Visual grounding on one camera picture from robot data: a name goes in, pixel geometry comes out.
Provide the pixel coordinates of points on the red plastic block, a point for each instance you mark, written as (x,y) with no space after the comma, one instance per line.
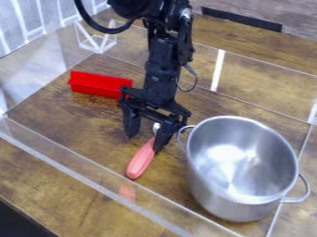
(97,84)

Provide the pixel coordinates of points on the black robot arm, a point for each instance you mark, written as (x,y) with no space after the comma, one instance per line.
(167,20)

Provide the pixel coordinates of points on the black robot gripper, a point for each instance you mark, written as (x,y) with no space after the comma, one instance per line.
(140,102)

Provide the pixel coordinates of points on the clear acrylic barrier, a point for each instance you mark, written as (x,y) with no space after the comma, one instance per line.
(64,150)

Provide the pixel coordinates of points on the pink handled metal spoon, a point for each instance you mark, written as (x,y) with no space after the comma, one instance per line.
(140,160)

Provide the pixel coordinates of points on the black strip on wall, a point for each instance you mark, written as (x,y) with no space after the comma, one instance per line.
(258,23)

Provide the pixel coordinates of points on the stainless steel pot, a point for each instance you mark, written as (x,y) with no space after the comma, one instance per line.
(242,167)

